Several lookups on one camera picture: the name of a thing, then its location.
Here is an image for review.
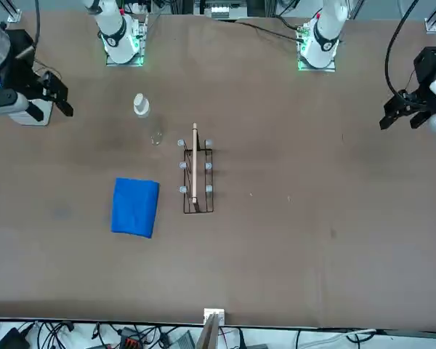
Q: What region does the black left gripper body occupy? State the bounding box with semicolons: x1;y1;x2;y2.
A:
408;46;436;97

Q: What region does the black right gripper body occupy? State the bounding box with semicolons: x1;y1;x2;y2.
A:
0;31;47;101

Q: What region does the clear bottle with white cap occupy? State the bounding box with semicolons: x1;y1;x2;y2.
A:
132;92;164;146

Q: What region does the folded blue cloth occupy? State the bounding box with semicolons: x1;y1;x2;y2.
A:
110;177;161;239

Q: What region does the black power adapter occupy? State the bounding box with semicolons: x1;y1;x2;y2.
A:
0;326;31;349

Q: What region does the black orange connector box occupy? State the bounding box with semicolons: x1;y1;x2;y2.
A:
118;329;143;349

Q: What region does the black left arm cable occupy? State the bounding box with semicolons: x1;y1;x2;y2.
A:
384;0;421;96

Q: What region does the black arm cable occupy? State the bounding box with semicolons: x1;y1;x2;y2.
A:
31;0;41;50
384;0;421;96

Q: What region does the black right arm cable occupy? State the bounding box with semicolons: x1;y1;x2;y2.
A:
31;0;41;50

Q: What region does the thin black table cable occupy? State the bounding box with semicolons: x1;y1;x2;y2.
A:
234;20;301;41

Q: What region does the black wire rack wooden bar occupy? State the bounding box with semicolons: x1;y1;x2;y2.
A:
177;122;215;214

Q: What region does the white table edge bracket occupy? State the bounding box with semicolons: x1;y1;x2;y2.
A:
203;308;226;325

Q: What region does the grey camera post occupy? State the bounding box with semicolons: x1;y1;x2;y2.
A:
195;313;221;349

